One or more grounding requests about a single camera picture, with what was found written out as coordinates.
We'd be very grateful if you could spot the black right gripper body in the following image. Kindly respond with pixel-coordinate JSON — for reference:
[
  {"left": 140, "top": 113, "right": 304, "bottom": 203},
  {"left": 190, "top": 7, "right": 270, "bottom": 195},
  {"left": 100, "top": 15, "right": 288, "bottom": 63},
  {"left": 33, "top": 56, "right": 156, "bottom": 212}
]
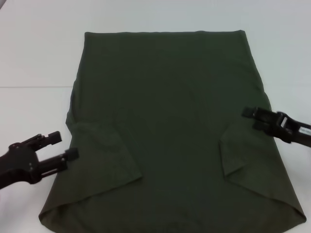
[{"left": 271, "top": 111, "right": 311, "bottom": 148}]

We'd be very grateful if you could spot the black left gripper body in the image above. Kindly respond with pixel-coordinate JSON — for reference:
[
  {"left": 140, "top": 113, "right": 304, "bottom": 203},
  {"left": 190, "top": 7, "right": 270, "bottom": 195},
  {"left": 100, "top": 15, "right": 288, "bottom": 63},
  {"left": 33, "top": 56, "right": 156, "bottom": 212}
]
[{"left": 0, "top": 142, "right": 42, "bottom": 190}]

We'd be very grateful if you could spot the dark green t-shirt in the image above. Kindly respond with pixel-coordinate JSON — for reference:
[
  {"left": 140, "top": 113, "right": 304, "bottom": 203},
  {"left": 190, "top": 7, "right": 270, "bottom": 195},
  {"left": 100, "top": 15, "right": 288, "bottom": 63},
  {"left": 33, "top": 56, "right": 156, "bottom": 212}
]
[{"left": 37, "top": 30, "right": 306, "bottom": 233}]

